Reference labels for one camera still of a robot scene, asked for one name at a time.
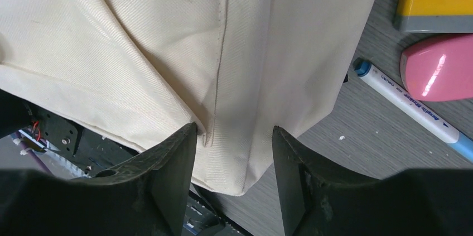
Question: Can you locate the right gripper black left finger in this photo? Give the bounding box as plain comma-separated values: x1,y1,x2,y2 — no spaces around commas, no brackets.
1,123,197,235

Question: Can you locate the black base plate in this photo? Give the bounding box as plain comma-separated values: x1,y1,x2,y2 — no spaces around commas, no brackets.
20,105,249,235

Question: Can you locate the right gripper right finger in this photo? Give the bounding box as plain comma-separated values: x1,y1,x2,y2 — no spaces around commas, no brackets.
272,126,472,235

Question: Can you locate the beige canvas backpack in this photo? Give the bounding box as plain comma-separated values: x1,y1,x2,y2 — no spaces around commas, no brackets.
1,0,374,196

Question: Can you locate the pink eraser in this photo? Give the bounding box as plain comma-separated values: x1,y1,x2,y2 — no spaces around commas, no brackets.
400,33,472,102

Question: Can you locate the blue capped white marker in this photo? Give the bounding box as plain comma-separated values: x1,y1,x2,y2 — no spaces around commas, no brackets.
354,59,472,162

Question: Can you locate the yellow orange eraser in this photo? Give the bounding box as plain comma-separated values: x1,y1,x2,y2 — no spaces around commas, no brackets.
393,0,472,33

